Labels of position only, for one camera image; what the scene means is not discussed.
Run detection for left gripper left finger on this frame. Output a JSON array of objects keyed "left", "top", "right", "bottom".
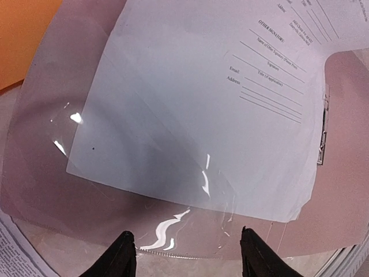
[{"left": 80, "top": 231, "right": 137, "bottom": 277}]

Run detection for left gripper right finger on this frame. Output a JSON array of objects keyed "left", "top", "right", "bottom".
[{"left": 240, "top": 226, "right": 302, "bottom": 277}]

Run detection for remaining white paper stack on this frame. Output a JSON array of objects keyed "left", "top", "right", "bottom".
[{"left": 1, "top": 212, "right": 58, "bottom": 277}]

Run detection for translucent grey plastic sheet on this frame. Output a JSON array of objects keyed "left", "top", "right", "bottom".
[{"left": 1, "top": 1, "right": 368, "bottom": 259}]

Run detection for white printed paper sheets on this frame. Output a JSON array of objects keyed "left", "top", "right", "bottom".
[{"left": 66, "top": 1, "right": 368, "bottom": 222}]

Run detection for orange file folder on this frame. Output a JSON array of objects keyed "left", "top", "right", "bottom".
[{"left": 1, "top": 0, "right": 62, "bottom": 89}]

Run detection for metal clip in grey folder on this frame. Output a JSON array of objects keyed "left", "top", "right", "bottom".
[{"left": 317, "top": 84, "right": 330, "bottom": 166}]

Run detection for front aluminium rail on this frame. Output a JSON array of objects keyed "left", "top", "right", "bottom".
[{"left": 315, "top": 236, "right": 368, "bottom": 277}]

